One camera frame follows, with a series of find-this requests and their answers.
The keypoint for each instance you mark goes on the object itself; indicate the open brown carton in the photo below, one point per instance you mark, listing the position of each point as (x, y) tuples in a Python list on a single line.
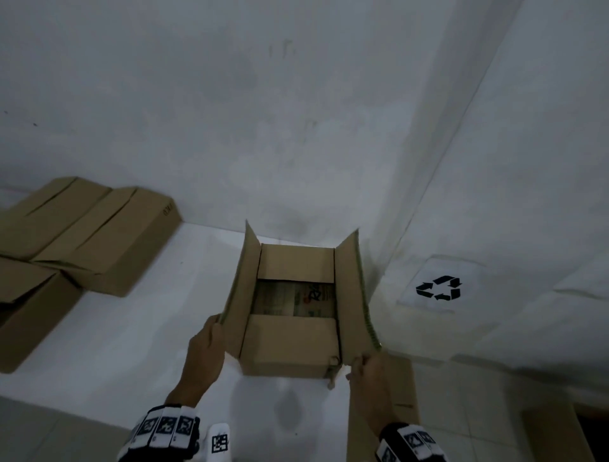
[(556, 438)]

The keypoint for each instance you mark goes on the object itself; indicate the green-lined brown cardboard box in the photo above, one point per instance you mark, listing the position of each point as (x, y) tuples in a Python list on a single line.
[(290, 342), (404, 385)]

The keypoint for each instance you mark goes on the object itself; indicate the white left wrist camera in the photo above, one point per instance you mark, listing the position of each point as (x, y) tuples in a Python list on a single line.
[(219, 442)]

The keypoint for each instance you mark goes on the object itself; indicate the person's right hand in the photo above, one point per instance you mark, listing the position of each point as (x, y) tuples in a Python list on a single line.
[(376, 395)]

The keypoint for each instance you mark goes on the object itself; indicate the black right wristband white markers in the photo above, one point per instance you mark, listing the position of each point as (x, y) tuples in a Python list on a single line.
[(409, 442)]

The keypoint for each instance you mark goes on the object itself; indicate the white recycling sign paper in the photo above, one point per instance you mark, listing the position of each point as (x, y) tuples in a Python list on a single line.
[(440, 285)]

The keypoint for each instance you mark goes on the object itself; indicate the white table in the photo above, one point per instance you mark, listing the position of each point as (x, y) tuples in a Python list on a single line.
[(142, 342)]

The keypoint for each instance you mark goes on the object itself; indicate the person's left hand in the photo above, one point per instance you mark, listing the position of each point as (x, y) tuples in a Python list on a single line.
[(202, 361)]

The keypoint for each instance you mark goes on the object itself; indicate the row of brown cardboard boxes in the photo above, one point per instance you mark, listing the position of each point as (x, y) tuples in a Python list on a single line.
[(95, 228)]

